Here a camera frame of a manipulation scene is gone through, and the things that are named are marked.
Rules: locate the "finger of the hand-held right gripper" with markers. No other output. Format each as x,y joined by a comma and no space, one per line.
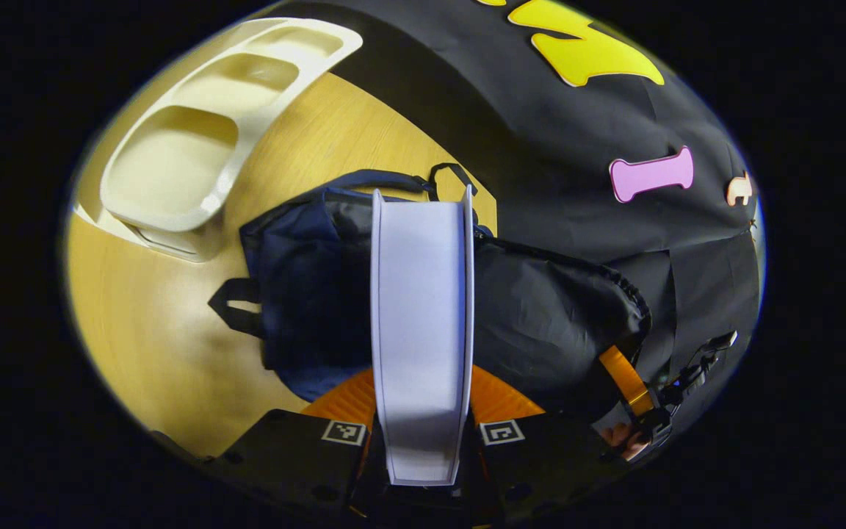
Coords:
625,378

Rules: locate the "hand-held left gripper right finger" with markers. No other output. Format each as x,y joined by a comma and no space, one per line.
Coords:
548,459

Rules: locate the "white cover book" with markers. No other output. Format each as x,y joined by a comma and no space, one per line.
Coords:
423,330

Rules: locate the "blue schoolbag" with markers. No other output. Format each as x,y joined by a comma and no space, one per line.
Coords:
305,294

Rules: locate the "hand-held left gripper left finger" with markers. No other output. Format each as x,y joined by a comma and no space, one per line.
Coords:
283,455

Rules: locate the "black backdrop cloth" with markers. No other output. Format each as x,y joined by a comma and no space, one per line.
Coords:
540,147

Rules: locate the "white plastic bookshelf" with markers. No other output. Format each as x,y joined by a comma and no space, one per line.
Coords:
247,125

